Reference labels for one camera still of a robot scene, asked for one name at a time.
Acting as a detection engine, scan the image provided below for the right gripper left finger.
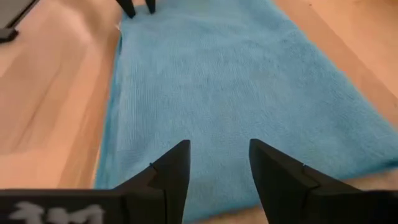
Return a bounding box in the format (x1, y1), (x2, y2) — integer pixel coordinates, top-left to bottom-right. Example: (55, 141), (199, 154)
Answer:
(0, 139), (191, 224)

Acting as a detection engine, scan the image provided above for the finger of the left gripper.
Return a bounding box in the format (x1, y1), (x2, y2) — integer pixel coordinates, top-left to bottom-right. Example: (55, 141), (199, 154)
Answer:
(144, 0), (157, 15)
(116, 0), (137, 19)

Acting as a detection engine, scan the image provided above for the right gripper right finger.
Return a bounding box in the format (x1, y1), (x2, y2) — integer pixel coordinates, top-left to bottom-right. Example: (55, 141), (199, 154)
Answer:
(249, 138), (398, 224)

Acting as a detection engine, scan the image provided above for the blue microfiber towel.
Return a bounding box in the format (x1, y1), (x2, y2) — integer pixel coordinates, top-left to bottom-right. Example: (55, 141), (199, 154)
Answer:
(93, 0), (398, 223)

